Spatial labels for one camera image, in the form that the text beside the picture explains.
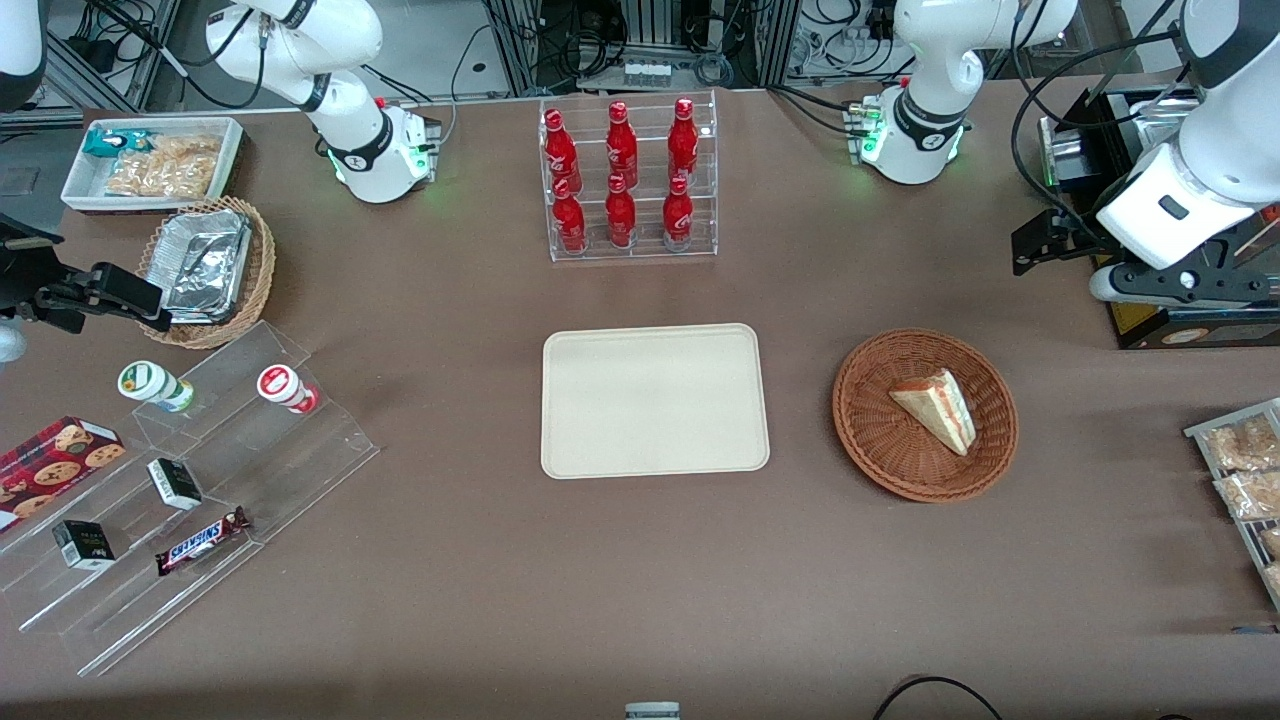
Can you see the small white device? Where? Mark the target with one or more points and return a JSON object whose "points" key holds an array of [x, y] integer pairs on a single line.
{"points": [[652, 711]]}

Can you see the white rectangular snack bin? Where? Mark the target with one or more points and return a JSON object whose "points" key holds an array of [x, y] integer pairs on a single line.
{"points": [[80, 190]]}

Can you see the red cookie box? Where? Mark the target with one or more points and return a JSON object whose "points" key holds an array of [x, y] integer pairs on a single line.
{"points": [[55, 465]]}

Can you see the clear bag of crackers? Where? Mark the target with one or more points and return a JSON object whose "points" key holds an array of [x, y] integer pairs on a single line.
{"points": [[170, 168]]}

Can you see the clear bag of snacks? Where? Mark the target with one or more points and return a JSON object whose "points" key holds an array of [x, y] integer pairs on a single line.
{"points": [[1240, 442], [1275, 580], [1252, 494], [1272, 542]]}

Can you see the black food warmer cabinet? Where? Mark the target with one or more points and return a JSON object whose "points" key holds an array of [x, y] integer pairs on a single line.
{"points": [[1200, 330]]}

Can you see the red lid yogurt cup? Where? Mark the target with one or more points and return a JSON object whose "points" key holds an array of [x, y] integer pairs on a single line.
{"points": [[280, 384]]}

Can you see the beige plastic tray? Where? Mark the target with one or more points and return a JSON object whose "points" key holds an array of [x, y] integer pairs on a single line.
{"points": [[655, 400]]}

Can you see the clear acrylic bottle rack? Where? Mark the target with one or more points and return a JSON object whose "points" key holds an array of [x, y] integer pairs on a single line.
{"points": [[650, 255]]}

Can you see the Snickers chocolate bar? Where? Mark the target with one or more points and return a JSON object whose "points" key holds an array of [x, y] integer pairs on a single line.
{"points": [[200, 542]]}

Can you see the triangular sandwich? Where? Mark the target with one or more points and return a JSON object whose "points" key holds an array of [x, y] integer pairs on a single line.
{"points": [[935, 408]]}

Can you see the clear acrylic stepped display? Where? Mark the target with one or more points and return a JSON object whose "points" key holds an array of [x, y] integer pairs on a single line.
{"points": [[290, 460]]}

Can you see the grey snack bag tray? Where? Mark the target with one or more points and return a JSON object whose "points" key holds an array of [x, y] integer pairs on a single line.
{"points": [[1200, 432]]}

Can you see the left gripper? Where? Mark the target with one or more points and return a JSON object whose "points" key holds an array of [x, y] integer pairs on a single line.
{"points": [[1082, 238]]}

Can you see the tan wicker basket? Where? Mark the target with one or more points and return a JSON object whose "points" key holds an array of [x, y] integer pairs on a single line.
{"points": [[262, 270]]}

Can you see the teal snack packet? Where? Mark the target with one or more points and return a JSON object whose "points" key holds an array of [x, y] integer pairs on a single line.
{"points": [[108, 142]]}

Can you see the white power strip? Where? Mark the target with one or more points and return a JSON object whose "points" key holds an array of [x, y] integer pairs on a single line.
{"points": [[646, 73]]}

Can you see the small black box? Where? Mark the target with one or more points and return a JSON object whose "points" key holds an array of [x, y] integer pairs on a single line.
{"points": [[84, 546], [176, 484]]}

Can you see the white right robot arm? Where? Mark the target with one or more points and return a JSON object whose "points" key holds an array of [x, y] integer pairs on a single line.
{"points": [[350, 150]]}

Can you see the red cola bottle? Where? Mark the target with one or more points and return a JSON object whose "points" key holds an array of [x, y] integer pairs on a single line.
{"points": [[620, 215], [621, 145], [683, 140], [569, 220], [559, 148], [678, 215]]}

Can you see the brown wicker basket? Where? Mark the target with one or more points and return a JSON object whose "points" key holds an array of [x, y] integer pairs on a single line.
{"points": [[880, 440]]}

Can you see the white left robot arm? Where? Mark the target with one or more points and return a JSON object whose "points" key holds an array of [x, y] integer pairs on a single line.
{"points": [[930, 100]]}

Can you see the stacked foil containers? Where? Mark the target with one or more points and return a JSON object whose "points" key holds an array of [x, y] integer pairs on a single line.
{"points": [[205, 265]]}

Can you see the green lid yogurt cup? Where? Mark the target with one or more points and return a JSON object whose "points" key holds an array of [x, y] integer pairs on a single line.
{"points": [[145, 380]]}

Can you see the metal warmer pan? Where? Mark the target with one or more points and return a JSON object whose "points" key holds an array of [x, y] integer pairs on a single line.
{"points": [[1150, 125]]}

